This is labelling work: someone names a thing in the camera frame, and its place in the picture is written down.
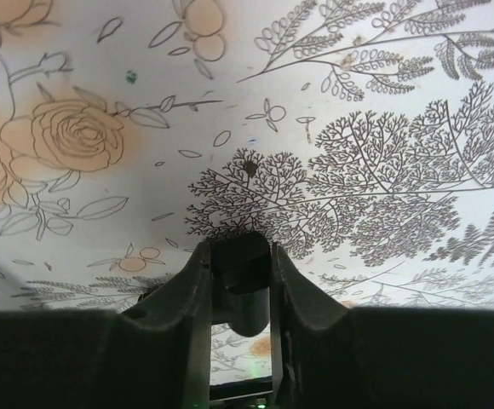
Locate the black elbow pipe fitting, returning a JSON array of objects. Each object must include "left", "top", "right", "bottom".
[{"left": 210, "top": 232, "right": 272, "bottom": 337}]

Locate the floral patterned mat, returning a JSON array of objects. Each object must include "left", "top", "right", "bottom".
[{"left": 0, "top": 0, "right": 494, "bottom": 387}]

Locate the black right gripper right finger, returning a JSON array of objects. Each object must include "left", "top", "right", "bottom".
[{"left": 270, "top": 245, "right": 494, "bottom": 408}]

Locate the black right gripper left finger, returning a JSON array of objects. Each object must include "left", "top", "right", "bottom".
[{"left": 0, "top": 243, "right": 212, "bottom": 408}]

